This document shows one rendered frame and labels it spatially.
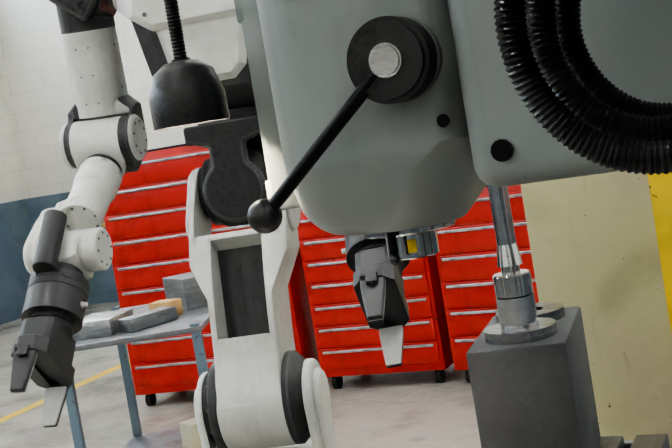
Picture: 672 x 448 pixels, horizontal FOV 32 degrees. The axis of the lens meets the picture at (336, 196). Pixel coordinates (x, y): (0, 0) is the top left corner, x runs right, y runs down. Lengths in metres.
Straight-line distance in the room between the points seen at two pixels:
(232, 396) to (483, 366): 0.50
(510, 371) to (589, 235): 1.42
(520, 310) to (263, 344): 0.49
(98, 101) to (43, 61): 10.50
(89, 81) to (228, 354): 0.51
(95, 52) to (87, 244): 0.36
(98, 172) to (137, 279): 4.76
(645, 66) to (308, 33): 0.28
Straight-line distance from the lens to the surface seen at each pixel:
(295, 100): 1.00
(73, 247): 1.75
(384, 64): 0.92
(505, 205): 1.42
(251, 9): 1.10
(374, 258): 1.51
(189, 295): 4.33
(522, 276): 1.42
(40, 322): 1.69
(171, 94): 1.07
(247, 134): 1.82
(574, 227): 2.80
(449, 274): 5.89
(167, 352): 6.66
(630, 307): 2.81
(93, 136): 1.94
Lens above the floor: 1.41
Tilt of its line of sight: 3 degrees down
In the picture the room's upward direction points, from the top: 9 degrees counter-clockwise
